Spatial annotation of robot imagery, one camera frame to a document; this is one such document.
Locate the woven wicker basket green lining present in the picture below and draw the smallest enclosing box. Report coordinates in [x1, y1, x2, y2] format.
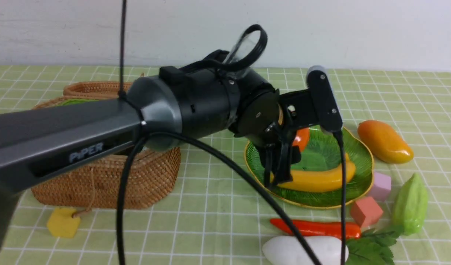
[30, 96, 182, 210]

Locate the pink lilac foam cube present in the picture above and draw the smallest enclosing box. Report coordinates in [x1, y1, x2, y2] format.
[367, 172, 392, 202]

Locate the woven wicker basket lid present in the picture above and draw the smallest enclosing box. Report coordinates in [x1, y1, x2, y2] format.
[63, 81, 120, 99]

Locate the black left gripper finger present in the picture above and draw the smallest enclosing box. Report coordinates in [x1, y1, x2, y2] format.
[275, 140, 293, 184]
[262, 147, 275, 190]

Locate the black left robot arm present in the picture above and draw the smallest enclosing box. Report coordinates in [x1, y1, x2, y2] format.
[0, 50, 334, 250]

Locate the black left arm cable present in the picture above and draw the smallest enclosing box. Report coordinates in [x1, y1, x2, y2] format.
[115, 0, 349, 265]

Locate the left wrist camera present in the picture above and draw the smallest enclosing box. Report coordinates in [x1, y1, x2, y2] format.
[306, 65, 343, 134]

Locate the orange persimmon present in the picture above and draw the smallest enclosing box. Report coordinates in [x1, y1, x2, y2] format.
[292, 128, 310, 153]

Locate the red orange carrot with leaves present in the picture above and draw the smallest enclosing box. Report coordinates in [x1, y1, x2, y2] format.
[270, 218, 405, 265]

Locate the green glass leaf plate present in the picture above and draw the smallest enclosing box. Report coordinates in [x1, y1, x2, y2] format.
[244, 126, 374, 209]

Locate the salmon pink foam cube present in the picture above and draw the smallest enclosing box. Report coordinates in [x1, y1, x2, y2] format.
[350, 197, 384, 228]

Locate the green checkered tablecloth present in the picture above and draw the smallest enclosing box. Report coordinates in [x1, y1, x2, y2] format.
[0, 65, 451, 265]

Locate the white radish with leaves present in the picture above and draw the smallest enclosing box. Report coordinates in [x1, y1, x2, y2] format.
[262, 235, 349, 265]

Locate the yellow foam block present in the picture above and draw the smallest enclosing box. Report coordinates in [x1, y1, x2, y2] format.
[47, 207, 81, 239]

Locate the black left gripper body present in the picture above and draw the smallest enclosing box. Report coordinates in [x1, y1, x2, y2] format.
[248, 89, 318, 170]

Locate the yellow banana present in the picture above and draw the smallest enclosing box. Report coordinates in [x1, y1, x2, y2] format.
[278, 164, 342, 193]

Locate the light green bitter gourd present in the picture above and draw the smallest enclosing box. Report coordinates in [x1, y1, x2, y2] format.
[392, 173, 428, 236]

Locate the orange yellow mango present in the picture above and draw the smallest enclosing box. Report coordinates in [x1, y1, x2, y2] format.
[357, 120, 415, 164]

